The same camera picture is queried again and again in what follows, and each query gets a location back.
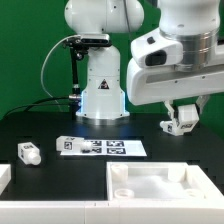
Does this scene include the grey cable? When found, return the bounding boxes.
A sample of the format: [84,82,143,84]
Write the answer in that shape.
[40,34,81,113]

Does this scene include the white U-shaped fence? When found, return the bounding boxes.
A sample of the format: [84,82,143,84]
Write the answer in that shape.
[0,163,224,224]

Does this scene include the paper sheet with markers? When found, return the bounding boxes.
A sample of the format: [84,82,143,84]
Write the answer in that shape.
[61,140,146,157]

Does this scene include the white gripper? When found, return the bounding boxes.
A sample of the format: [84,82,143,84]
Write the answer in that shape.
[126,59,224,120]

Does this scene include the white square tabletop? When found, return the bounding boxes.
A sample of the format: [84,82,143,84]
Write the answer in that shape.
[106,162,224,200]

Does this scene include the black cables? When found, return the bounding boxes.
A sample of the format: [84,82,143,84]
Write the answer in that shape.
[1,96,77,120]

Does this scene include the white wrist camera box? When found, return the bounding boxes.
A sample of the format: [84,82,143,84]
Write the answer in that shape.
[131,29,183,68]

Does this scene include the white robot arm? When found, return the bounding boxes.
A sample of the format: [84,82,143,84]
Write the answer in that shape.
[64,0,224,121]

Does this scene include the black camera on stand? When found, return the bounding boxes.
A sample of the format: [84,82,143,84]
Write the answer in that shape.
[63,34,112,119]

